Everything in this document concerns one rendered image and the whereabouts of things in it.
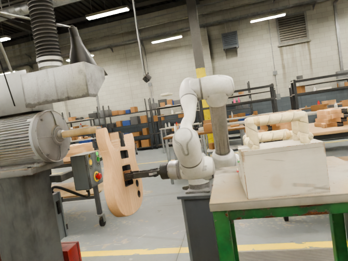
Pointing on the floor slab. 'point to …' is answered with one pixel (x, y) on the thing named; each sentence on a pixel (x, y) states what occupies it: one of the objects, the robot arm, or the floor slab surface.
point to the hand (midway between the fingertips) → (128, 175)
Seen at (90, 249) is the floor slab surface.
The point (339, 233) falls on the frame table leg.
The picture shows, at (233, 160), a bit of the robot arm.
